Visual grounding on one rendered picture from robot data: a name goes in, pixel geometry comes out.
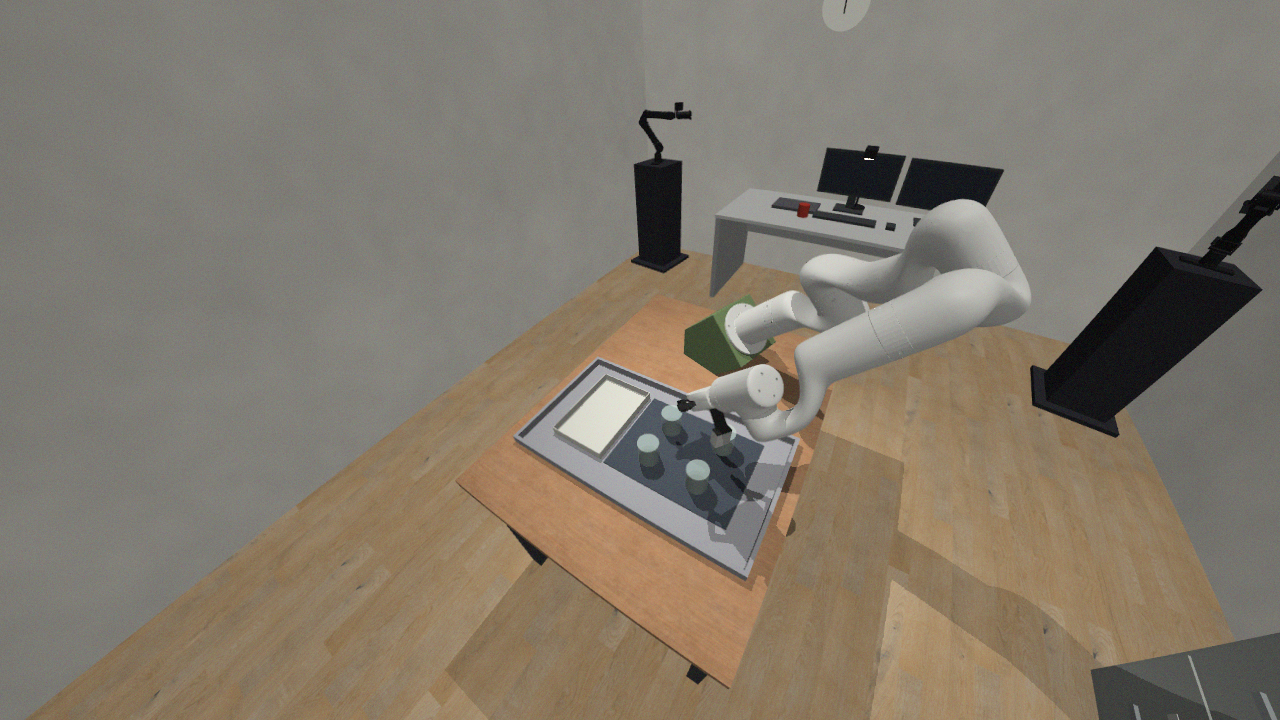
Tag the clear glass jar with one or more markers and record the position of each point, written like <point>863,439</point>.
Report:
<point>697,476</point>
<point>671,420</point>
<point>728,448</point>
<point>648,450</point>

